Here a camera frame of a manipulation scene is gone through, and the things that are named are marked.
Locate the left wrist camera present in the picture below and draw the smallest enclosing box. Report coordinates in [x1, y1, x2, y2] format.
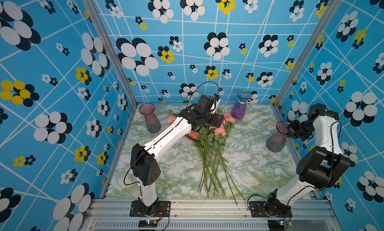
[210, 94, 221, 114]

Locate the bunch of pink flowers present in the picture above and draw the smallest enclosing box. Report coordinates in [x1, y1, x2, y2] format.
[172, 113, 245, 202]

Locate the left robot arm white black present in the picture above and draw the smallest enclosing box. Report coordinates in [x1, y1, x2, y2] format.
[129, 94, 224, 216]

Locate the aluminium front frame rail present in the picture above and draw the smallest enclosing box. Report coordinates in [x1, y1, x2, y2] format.
[81, 200, 342, 231]

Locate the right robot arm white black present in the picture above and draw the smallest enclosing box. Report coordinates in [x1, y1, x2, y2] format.
[264, 103, 351, 217]

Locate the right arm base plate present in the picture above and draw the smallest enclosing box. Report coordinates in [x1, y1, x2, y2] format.
[248, 201, 293, 218]

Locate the purple blue ribbed glass vase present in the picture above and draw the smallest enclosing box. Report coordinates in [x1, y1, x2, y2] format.
[231, 90, 252, 120]

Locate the left green circuit board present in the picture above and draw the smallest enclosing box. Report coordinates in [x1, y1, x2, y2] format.
[138, 220, 158, 229]

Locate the green circuit board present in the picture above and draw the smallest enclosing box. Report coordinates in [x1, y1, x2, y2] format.
[138, 220, 158, 229]
[268, 220, 292, 231]

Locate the right aluminium corner post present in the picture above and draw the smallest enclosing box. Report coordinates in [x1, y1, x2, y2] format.
[273, 0, 343, 110]

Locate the pink grey ribbed glass vase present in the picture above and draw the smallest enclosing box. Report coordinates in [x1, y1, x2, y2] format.
[139, 103, 162, 134]

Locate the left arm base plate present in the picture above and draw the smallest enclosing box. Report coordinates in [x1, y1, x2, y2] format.
[130, 200, 172, 218]

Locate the aluminium corner post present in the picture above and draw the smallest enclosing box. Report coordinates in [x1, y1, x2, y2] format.
[273, 0, 343, 110]
[82, 0, 138, 110]

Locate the right green circuit board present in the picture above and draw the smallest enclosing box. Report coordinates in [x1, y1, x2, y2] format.
[268, 220, 292, 231]

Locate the left aluminium corner post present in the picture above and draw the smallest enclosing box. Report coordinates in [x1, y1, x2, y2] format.
[82, 0, 138, 110]

